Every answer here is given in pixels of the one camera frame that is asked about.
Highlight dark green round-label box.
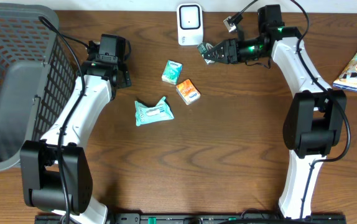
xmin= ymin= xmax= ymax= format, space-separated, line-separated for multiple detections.
xmin=197 ymin=42 xmax=214 ymax=65

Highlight orange tissue pack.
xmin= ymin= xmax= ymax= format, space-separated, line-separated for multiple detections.
xmin=176 ymin=79 xmax=201 ymax=105

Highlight teal tissue pack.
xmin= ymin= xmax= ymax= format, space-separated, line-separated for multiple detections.
xmin=162 ymin=60 xmax=183 ymax=85

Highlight teal wet wipes pack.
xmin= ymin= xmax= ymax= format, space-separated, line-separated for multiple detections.
xmin=134 ymin=96 xmax=174 ymax=126

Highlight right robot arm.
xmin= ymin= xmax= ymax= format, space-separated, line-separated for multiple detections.
xmin=203 ymin=4 xmax=351 ymax=222

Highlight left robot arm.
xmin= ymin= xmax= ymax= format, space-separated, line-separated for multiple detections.
xmin=20 ymin=34 xmax=131 ymax=223

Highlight white barcode scanner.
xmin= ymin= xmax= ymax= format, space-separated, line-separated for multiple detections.
xmin=176 ymin=3 xmax=203 ymax=46

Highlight grey plastic mesh basket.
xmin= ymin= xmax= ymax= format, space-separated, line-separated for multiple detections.
xmin=0 ymin=3 xmax=76 ymax=171

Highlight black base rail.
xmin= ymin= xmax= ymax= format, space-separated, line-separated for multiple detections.
xmin=34 ymin=212 xmax=347 ymax=224

